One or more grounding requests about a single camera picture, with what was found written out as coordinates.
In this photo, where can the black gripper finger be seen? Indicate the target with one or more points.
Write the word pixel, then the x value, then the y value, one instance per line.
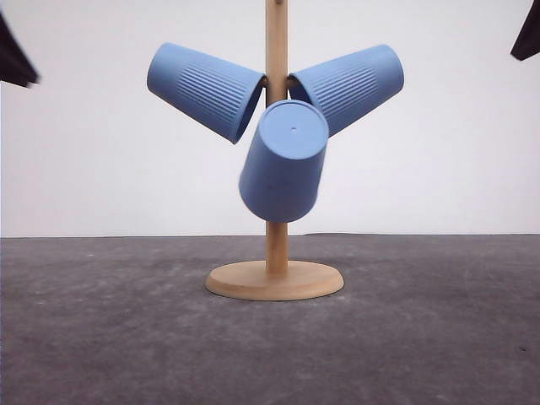
pixel 15 66
pixel 528 41

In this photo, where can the blue ribbed cup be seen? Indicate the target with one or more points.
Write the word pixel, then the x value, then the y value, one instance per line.
pixel 215 92
pixel 281 172
pixel 346 88

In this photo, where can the wooden cup tree stand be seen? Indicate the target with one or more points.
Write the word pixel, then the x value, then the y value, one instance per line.
pixel 277 278

